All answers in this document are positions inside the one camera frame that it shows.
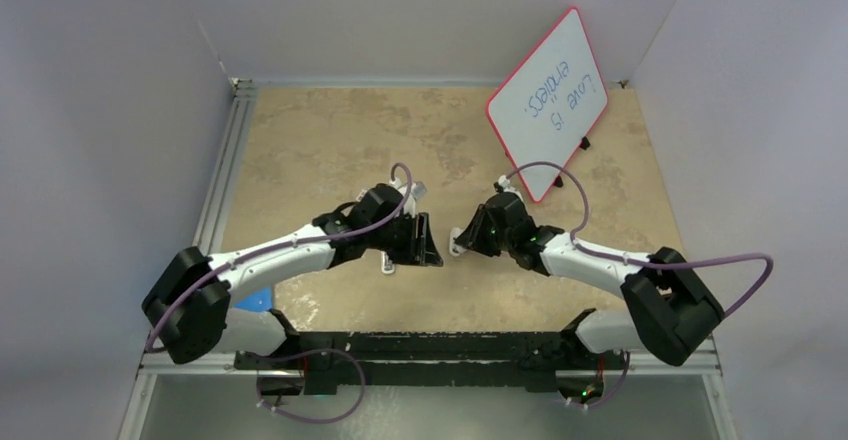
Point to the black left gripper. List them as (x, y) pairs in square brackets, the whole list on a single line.
[(419, 249)]

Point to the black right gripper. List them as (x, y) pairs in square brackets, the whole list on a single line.
[(472, 238)]

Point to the white stapler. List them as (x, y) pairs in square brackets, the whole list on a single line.
[(387, 266)]

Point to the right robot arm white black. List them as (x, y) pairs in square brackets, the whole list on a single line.
[(669, 312)]

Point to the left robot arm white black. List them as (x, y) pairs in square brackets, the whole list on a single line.
[(192, 308)]

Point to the red framed whiteboard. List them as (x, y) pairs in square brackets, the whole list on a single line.
[(549, 103)]

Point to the blue plastic board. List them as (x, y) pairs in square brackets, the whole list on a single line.
[(259, 301)]

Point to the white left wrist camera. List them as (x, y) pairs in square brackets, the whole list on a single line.
[(380, 200)]

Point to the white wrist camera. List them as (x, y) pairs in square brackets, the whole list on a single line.
[(503, 184), (380, 200)]

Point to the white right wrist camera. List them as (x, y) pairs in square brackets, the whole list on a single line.
[(503, 184)]

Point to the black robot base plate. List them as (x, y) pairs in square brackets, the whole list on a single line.
[(536, 361)]

